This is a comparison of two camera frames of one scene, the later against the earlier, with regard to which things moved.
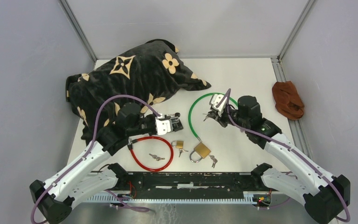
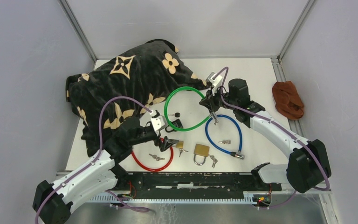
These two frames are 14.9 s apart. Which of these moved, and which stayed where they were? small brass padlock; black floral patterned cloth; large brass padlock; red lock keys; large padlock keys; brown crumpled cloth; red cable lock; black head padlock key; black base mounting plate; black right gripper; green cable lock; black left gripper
Moved: large brass padlock; black right gripper; green cable lock; black left gripper
Stayed: red cable lock; large padlock keys; small brass padlock; black base mounting plate; black floral patterned cloth; red lock keys; brown crumpled cloth; black head padlock key
